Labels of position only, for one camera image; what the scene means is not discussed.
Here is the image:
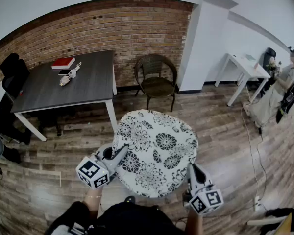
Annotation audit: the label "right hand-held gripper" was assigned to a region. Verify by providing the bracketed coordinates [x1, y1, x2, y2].
[187, 162, 223, 215]

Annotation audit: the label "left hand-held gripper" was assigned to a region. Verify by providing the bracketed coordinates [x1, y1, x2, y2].
[75, 143, 130, 189]

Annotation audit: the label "black white floral cushion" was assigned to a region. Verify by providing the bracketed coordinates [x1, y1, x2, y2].
[112, 109, 198, 198]

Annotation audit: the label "brown wicker chair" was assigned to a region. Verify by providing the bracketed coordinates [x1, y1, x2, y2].
[134, 53, 178, 112]

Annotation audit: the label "person's right forearm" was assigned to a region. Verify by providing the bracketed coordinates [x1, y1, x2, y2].
[186, 207, 203, 235]

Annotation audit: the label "person's left forearm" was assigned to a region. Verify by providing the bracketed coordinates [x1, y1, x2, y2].
[85, 186, 103, 217]

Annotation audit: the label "black office chair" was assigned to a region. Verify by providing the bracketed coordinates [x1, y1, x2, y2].
[258, 47, 277, 97]
[0, 52, 30, 100]

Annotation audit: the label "person's black shirt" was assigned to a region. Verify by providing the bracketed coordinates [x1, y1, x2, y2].
[49, 201, 187, 235]

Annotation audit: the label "white power strip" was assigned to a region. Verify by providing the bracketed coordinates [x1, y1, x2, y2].
[253, 196, 262, 212]

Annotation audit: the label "dark grey table white legs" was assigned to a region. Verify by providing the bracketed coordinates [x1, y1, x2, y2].
[10, 49, 118, 142]

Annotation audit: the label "red book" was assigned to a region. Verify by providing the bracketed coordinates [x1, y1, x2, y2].
[51, 57, 76, 70]

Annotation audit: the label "white desk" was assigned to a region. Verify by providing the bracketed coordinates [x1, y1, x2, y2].
[214, 52, 271, 107]

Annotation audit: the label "white flower bouquet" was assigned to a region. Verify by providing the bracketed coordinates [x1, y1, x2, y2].
[265, 57, 278, 71]

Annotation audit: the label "white floor cable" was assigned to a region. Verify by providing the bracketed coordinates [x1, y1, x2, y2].
[240, 101, 260, 198]

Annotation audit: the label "black floor cable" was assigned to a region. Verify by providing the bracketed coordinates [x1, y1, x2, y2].
[257, 127, 269, 208]

